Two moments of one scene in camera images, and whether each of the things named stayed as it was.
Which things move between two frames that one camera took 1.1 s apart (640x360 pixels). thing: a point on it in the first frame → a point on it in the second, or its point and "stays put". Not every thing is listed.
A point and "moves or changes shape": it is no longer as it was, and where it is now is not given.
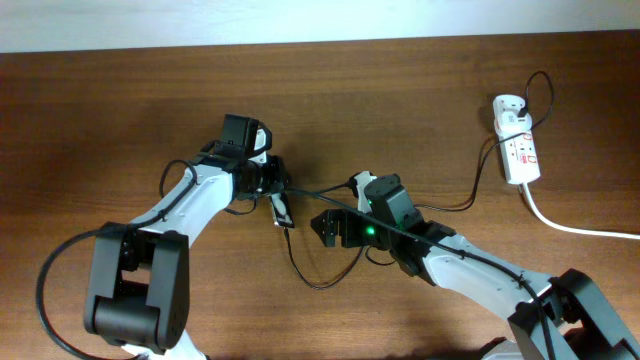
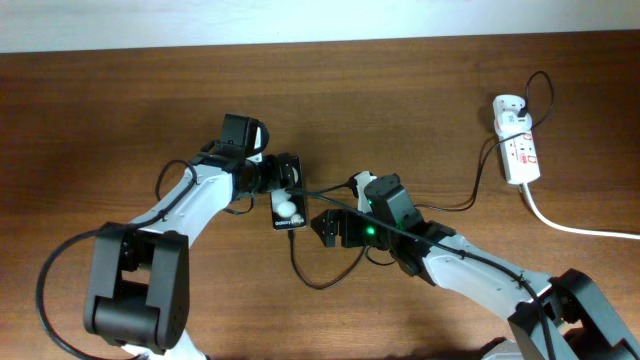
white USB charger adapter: x=507 y=119 stays put
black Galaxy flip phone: x=281 y=210 moves or changes shape
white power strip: x=520 y=159 stays put
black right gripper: x=349 y=237 stays put
